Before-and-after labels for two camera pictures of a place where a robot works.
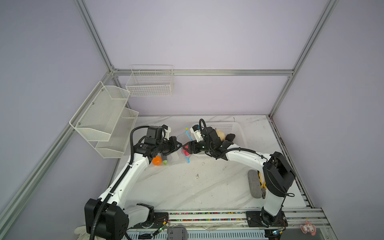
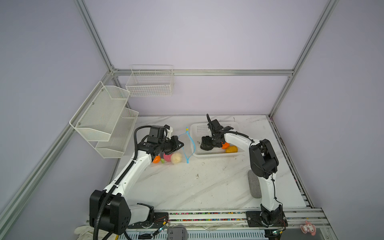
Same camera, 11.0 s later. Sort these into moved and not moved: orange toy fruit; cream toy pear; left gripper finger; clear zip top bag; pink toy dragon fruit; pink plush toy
Moved: cream toy pear; pink toy dragon fruit
Not moved: left gripper finger; orange toy fruit; pink plush toy; clear zip top bag
